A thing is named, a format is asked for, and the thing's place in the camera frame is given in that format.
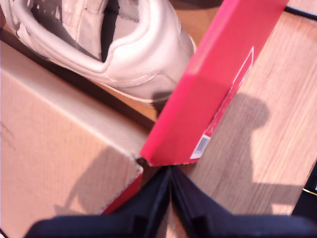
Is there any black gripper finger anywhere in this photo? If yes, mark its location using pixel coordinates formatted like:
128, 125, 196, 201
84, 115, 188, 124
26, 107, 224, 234
170, 166, 233, 238
99, 168, 172, 238

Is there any red cardboard shoebox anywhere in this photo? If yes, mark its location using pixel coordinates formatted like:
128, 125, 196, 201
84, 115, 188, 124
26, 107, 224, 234
0, 0, 290, 238

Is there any white leather sneaker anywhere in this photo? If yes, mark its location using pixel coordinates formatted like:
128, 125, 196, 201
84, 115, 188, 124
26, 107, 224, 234
0, 0, 197, 103

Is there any black device with gold trim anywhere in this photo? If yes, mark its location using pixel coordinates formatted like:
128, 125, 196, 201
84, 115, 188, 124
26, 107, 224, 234
292, 158, 317, 217

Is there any black cable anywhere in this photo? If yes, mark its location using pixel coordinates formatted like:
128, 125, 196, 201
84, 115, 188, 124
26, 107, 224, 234
284, 4, 317, 20

